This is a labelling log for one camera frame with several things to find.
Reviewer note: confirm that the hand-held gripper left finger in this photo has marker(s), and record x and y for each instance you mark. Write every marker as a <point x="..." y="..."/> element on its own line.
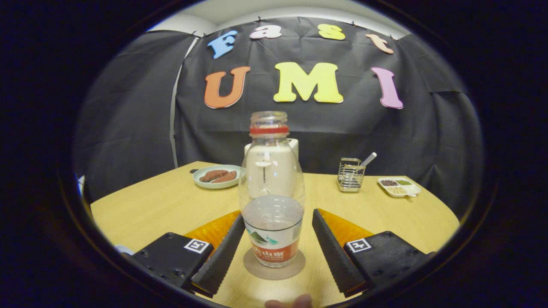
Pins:
<point x="220" y="256"/>

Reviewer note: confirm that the pale green plate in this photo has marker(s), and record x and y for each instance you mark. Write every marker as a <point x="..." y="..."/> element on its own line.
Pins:
<point x="201" y="182"/>

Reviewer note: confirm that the white toaster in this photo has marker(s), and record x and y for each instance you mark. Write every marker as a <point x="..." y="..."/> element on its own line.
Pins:
<point x="293" y="147"/>

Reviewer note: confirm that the clear plastic juice bottle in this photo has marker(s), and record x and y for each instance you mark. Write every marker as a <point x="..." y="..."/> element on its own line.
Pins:
<point x="272" y="214"/>

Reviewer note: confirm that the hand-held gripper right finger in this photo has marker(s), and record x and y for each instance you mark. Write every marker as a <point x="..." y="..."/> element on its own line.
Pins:
<point x="336" y="256"/>

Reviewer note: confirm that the round brown coaster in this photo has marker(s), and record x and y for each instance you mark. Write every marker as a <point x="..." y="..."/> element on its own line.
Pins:
<point x="295" y="267"/>

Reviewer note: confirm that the white divided spice dish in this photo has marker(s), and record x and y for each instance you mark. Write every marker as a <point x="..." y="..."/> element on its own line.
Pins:
<point x="400" y="187"/>

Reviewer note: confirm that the brown sausage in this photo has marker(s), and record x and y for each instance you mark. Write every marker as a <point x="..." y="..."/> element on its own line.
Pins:
<point x="227" y="177"/>
<point x="212" y="175"/>

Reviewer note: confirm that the white cup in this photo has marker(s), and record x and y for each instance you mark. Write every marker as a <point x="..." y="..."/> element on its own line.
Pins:
<point x="123" y="249"/>

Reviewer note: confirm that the wooden table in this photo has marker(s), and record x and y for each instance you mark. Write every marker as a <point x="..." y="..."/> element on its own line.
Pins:
<point x="171" y="205"/>

